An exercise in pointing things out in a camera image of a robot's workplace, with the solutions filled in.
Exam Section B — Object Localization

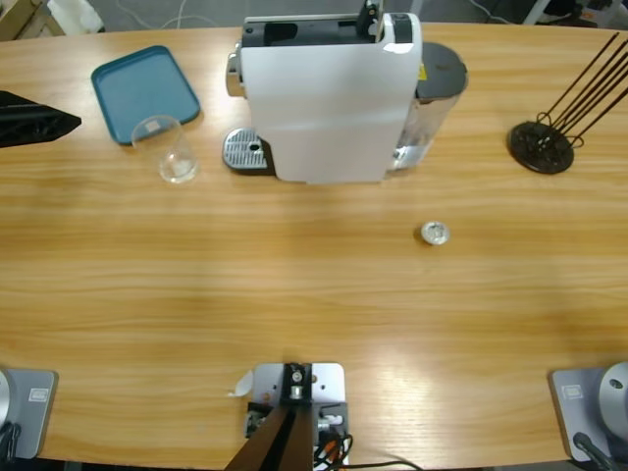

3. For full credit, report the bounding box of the black capsule holder with rods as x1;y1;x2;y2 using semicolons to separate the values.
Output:
507;31;628;177

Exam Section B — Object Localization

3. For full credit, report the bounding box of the red coffee capsule silver foil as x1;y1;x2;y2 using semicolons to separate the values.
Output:
420;220;451;247

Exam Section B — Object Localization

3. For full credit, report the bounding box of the white tape scrap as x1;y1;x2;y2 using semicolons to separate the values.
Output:
226;370;255;398

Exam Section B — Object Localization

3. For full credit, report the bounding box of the grey floor cable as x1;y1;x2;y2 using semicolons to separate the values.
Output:
468;0;514;25

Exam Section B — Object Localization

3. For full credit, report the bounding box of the white floor cable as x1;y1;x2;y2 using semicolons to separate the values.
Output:
117;0;232;30

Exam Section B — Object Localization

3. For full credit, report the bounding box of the thin black cable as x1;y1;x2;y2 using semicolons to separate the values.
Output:
342;458;426;471

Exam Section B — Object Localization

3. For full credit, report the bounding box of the white mount block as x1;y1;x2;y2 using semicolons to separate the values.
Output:
250;361;346;408

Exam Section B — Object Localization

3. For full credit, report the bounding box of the black clamp with connectors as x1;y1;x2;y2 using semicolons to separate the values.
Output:
243;400;350;440

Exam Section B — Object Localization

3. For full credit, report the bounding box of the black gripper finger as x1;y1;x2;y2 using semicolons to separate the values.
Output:
0;90;82;123
0;113;82;148

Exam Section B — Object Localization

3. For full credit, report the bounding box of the white furniture leg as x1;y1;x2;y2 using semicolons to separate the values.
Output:
520;0;553;26

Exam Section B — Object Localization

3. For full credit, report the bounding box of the white foam block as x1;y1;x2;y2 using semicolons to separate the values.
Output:
47;0;105;33

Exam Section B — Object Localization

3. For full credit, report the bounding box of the clear glass cup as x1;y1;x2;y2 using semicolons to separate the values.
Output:
130;114;201;185

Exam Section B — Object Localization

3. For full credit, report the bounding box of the black base cable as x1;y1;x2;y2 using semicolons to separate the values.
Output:
572;432;617;471
0;422;22;461

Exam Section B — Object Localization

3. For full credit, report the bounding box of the clear water tank black lid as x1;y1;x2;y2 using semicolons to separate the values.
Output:
387;41;470;172

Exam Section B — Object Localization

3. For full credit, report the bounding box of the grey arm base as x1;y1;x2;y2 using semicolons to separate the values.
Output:
548;361;628;463
0;368;59;460

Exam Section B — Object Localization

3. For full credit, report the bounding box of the white capsule coffee machine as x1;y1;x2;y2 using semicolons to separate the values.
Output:
226;12;424;186

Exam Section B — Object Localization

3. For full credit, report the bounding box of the teal plastic tray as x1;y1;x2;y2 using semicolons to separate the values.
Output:
90;44;202;147

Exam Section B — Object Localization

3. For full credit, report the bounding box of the cardboard box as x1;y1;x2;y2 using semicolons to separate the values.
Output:
0;0;65;41

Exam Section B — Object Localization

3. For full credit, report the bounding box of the orange and black cable bundle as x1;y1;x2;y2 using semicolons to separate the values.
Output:
313;434;354;471

